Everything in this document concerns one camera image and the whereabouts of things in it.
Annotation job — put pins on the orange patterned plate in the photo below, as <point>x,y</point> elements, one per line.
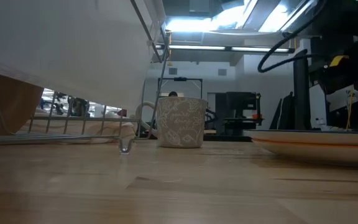
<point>322,154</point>

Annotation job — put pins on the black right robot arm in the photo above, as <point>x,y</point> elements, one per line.
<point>353,15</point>

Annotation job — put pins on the black leaning panels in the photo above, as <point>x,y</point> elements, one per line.
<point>283,112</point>

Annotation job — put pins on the black 3D printer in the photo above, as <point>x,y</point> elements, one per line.
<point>241,105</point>

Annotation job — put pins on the long ceiling light fixture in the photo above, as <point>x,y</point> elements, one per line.
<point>197,47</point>

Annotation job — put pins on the grey floral print mug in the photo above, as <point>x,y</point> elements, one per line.
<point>182,124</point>

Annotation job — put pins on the person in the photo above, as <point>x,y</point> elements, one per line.
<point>173,94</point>

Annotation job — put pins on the translucent plastic utensil holder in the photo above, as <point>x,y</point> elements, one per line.
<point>57,46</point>

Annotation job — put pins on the black background station frame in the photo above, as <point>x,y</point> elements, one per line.
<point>180,79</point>

